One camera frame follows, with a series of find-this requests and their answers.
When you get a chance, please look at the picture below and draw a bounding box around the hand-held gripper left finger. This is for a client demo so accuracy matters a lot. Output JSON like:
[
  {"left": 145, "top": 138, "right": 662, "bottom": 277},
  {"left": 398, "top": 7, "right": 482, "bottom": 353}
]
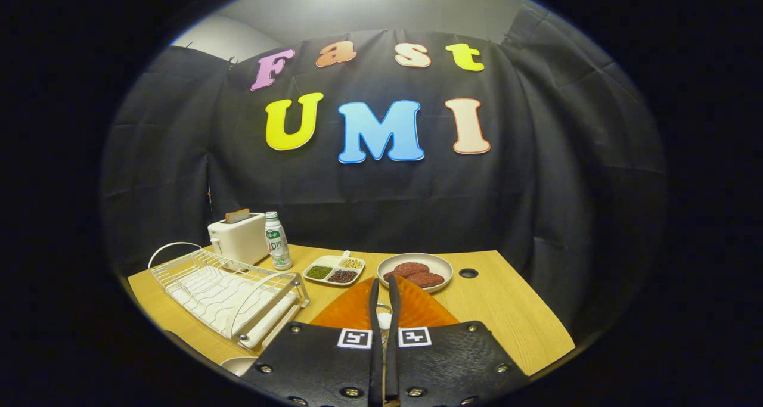
[{"left": 240, "top": 277, "right": 384, "bottom": 407}]

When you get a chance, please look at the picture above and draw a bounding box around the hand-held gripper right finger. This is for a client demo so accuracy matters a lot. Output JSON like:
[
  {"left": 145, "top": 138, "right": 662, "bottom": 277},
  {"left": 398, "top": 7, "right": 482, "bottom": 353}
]
[{"left": 386, "top": 274, "right": 531, "bottom": 406}]

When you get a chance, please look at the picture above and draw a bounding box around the large beige plate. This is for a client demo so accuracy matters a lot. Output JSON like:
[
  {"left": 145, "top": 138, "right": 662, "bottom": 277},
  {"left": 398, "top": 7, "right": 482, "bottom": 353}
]
[{"left": 221, "top": 356, "right": 258, "bottom": 377}]

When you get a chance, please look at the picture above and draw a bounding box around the white wire dish rack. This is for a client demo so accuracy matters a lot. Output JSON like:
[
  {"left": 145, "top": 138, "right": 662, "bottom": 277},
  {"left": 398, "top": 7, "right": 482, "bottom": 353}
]
[{"left": 148, "top": 242, "right": 311, "bottom": 350}]

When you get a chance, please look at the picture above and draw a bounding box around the white divided dish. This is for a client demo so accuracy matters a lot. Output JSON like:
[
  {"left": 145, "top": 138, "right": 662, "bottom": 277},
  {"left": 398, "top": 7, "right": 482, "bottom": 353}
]
[{"left": 302, "top": 251, "right": 366, "bottom": 287}]

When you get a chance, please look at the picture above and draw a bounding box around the small beige meat dish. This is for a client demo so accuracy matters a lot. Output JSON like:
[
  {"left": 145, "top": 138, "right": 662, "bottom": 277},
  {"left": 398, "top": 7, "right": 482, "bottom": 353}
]
[{"left": 377, "top": 253, "right": 454, "bottom": 293}]

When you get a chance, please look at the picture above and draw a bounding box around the white bottle green label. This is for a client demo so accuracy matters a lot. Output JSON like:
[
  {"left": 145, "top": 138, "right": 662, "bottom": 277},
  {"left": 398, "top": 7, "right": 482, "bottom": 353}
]
[{"left": 264, "top": 211, "right": 293, "bottom": 271}]

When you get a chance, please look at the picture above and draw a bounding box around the white toaster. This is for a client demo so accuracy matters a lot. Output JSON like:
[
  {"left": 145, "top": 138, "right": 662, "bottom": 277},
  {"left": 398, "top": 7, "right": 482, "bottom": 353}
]
[{"left": 207, "top": 213, "right": 270, "bottom": 266}]

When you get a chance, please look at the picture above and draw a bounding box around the black backdrop cloth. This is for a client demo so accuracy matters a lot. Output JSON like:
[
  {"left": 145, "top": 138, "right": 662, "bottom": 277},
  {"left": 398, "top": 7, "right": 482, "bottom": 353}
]
[{"left": 101, "top": 0, "right": 667, "bottom": 336}]

